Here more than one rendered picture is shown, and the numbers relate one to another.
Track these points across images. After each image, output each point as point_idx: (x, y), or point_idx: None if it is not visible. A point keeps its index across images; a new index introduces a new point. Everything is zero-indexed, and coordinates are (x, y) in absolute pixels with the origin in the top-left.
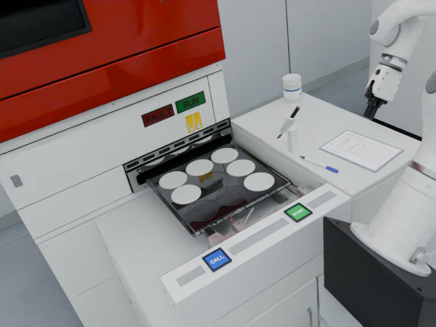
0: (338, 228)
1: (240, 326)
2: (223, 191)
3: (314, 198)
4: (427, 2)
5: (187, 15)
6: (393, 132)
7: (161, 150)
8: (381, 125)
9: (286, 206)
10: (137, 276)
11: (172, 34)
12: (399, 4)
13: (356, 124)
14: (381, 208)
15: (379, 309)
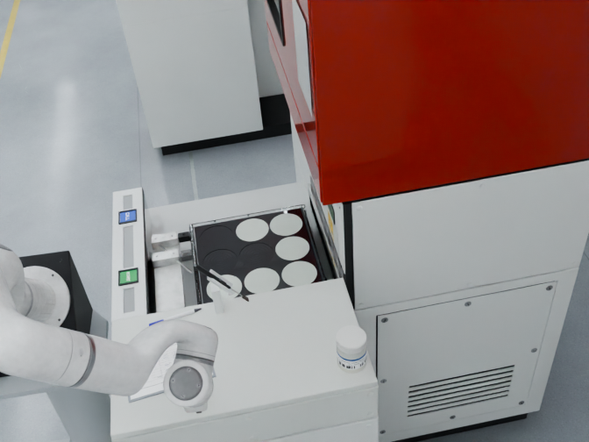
0: (50, 253)
1: None
2: (233, 257)
3: (135, 295)
4: (130, 341)
5: (307, 118)
6: (170, 419)
7: (319, 205)
8: (195, 417)
9: (143, 273)
10: (202, 204)
11: (303, 119)
12: (166, 322)
13: (219, 393)
14: (39, 281)
15: None
